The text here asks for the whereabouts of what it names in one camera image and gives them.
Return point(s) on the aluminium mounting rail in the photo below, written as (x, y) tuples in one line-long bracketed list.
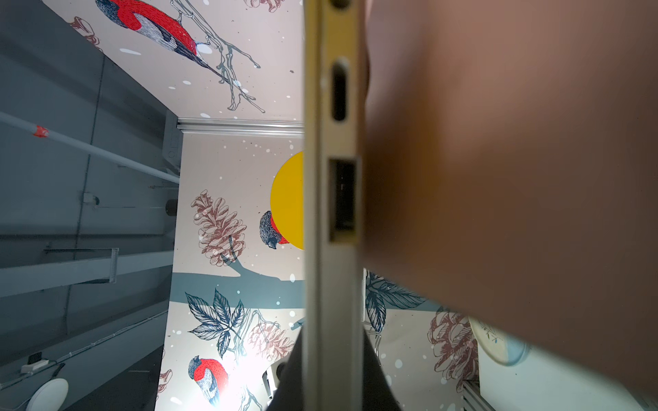
[(472, 398)]

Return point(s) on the yellow pink blue shelf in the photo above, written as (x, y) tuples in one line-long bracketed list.
[(510, 169)]

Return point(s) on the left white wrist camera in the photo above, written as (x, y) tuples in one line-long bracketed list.
[(272, 376)]

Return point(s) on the silver laptop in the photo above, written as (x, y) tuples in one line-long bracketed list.
[(335, 72)]

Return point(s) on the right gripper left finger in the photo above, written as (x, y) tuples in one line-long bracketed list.
[(289, 396)]

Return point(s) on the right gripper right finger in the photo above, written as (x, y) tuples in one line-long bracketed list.
[(377, 395)]

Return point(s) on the cream and blue plate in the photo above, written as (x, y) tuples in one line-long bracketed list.
[(502, 348)]

